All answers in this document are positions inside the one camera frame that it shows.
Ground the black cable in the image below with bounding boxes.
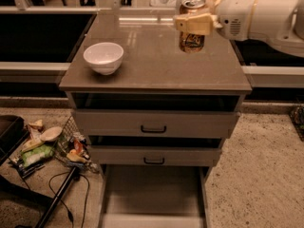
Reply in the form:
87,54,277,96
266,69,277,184
47,170,91,228

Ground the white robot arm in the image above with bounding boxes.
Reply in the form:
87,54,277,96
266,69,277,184
174,0,304,57

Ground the bottom grey drawer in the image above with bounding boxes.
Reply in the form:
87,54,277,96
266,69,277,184
98,165,209,228

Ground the grey drawer cabinet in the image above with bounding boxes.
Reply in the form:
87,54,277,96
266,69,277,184
58,9,254,228

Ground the wire basket right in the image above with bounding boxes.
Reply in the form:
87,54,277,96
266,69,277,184
289,105,304,142

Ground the grey drawer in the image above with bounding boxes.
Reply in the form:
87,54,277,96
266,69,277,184
88,136,222,166
69,92,243,139
98,165,209,228

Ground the wire basket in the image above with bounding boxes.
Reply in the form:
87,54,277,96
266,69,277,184
289,105,304,142
55,117,99,173

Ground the black tripod leg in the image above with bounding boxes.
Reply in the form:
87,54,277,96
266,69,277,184
35,167,80,228

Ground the green snack bag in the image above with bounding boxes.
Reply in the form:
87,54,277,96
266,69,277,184
21,144,54,167

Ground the black bin left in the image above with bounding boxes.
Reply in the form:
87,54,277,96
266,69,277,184
0,115,29,165

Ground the orange soda can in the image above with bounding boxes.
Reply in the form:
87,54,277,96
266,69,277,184
180,0,206,53

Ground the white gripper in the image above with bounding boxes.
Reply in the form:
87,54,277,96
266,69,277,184
174,0,256,41

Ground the top grey drawer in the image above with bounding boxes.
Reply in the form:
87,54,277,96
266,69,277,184
69,92,243,139

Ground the middle grey drawer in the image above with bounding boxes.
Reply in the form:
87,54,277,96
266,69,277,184
88,136,222,166

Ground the white plate on floor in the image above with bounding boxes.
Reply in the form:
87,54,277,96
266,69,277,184
40,126,63,142

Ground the wire basket left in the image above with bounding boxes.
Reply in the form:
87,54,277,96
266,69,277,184
55,117,99,173

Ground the white ceramic bowl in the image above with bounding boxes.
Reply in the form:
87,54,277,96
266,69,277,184
83,42,124,75

